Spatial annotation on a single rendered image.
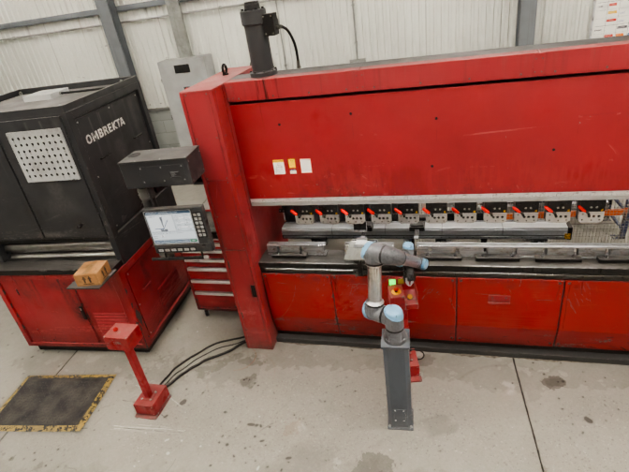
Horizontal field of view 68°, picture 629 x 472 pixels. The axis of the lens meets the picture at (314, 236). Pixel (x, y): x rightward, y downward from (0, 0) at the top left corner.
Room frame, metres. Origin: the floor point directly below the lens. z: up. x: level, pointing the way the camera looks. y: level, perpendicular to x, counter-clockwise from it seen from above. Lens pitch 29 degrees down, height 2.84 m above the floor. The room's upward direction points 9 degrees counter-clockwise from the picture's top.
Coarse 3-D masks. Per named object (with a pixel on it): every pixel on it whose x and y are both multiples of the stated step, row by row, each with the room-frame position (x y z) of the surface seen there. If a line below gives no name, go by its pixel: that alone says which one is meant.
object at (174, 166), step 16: (128, 160) 3.08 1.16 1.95; (144, 160) 3.02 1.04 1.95; (160, 160) 2.99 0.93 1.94; (176, 160) 2.98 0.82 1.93; (192, 160) 3.03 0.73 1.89; (128, 176) 3.06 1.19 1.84; (144, 176) 3.03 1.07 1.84; (160, 176) 3.00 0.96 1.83; (176, 176) 2.98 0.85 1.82; (192, 176) 2.97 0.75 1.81; (144, 192) 3.14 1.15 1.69; (160, 256) 3.15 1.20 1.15
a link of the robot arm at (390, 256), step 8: (384, 248) 2.32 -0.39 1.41; (392, 248) 2.32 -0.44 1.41; (384, 256) 2.29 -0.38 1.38; (392, 256) 2.28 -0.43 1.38; (400, 256) 2.30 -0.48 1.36; (408, 256) 2.39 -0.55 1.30; (392, 264) 2.29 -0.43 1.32; (400, 264) 2.30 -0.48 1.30; (408, 264) 2.38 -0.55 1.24; (416, 264) 2.44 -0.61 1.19; (424, 264) 2.49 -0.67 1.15
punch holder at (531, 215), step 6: (516, 204) 2.79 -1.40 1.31; (522, 204) 2.78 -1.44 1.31; (528, 204) 2.77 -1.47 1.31; (534, 204) 2.76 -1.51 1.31; (522, 210) 2.78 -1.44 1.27; (528, 210) 2.77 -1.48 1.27; (534, 210) 2.75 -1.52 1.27; (516, 216) 2.79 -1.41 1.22; (522, 216) 2.77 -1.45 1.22; (528, 216) 2.78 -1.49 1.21; (534, 216) 2.75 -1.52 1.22; (516, 222) 2.79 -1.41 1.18; (522, 222) 2.77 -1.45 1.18; (528, 222) 2.76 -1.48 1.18; (534, 222) 2.75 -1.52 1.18
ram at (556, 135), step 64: (256, 128) 3.34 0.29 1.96; (320, 128) 3.20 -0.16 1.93; (384, 128) 3.06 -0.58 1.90; (448, 128) 2.93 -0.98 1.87; (512, 128) 2.81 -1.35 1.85; (576, 128) 2.70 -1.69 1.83; (256, 192) 3.38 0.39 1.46; (320, 192) 3.22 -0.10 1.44; (384, 192) 3.07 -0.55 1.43; (448, 192) 2.93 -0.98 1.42; (512, 192) 2.80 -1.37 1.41
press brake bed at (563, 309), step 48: (288, 288) 3.23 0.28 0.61; (336, 288) 3.10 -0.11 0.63; (384, 288) 2.98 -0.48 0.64; (432, 288) 2.86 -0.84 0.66; (480, 288) 2.76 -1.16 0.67; (528, 288) 2.66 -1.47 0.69; (576, 288) 2.56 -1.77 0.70; (624, 288) 2.47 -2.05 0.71; (288, 336) 3.29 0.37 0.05; (336, 336) 3.19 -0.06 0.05; (432, 336) 2.90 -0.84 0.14; (480, 336) 2.78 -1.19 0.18; (528, 336) 2.66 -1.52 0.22; (576, 336) 2.56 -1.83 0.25; (624, 336) 2.45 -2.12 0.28
